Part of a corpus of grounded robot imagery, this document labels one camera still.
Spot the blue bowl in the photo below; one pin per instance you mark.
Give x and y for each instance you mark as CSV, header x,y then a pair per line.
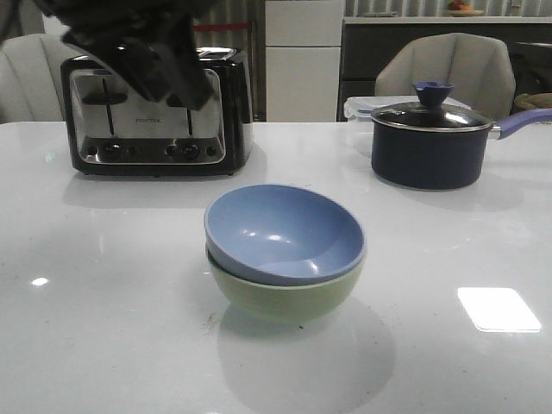
x,y
282,235

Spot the grey armchair left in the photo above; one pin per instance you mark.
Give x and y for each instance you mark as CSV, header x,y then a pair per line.
x,y
31,87

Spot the white refrigerator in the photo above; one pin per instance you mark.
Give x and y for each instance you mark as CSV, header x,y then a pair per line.
x,y
303,51

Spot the red barrier tape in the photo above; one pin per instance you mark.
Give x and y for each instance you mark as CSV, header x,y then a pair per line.
x,y
217,27

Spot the fruit plate on counter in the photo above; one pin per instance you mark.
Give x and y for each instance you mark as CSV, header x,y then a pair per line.
x,y
461,9

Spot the dark kitchen counter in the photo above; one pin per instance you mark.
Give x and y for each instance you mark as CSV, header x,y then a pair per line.
x,y
385,56

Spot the grey armchair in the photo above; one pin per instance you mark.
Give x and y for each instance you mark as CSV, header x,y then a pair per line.
x,y
31,87
479,67

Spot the grey armchair right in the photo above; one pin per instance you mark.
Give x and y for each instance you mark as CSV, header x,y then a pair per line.
x,y
479,67

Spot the black and chrome toaster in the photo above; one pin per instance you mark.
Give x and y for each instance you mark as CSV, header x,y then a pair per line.
x,y
112,130

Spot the glass pot lid blue knob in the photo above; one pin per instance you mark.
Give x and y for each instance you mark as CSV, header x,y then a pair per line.
x,y
430,113

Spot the dark blue saucepan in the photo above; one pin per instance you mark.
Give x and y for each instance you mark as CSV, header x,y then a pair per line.
x,y
440,160

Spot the clear plastic food container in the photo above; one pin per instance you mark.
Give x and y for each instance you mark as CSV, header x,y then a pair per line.
x,y
357,112

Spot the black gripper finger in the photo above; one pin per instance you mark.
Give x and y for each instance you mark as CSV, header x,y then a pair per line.
x,y
179,66
135,64

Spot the green bowl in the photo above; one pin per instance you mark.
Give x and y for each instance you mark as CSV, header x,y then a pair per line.
x,y
285,304

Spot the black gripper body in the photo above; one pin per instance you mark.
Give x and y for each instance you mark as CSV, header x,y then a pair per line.
x,y
101,27

